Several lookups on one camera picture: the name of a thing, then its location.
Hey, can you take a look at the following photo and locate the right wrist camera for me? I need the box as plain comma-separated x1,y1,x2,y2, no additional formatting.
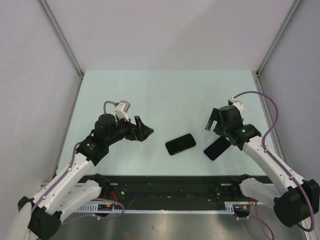
228,97,244,113

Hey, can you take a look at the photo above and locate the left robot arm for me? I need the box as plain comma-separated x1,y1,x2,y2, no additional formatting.
6,113,154,240

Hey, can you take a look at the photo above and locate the right aluminium frame post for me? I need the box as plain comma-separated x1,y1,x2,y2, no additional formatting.
255,0,303,77

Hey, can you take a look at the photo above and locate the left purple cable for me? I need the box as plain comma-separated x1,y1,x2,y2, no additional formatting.
29,100,126,226

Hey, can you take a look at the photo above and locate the left aluminium frame post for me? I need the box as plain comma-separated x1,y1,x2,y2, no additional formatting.
36,0,84,79

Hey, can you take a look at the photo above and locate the phone in lilac case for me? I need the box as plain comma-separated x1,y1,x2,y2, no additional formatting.
203,136,231,161

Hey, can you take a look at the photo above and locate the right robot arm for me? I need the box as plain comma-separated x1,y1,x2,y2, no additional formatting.
205,104,320,227

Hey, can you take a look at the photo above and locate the slotted cable duct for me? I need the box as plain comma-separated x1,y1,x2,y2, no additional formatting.
75,201,252,215

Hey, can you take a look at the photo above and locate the black phone case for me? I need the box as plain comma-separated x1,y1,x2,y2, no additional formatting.
165,133,196,156

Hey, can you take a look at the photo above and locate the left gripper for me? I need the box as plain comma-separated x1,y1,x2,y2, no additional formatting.
106,113,153,146

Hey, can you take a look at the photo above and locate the aluminium frame post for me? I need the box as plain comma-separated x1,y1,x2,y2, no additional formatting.
255,0,303,77
36,0,84,79

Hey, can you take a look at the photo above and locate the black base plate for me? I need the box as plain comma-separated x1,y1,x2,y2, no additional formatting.
107,175,253,207

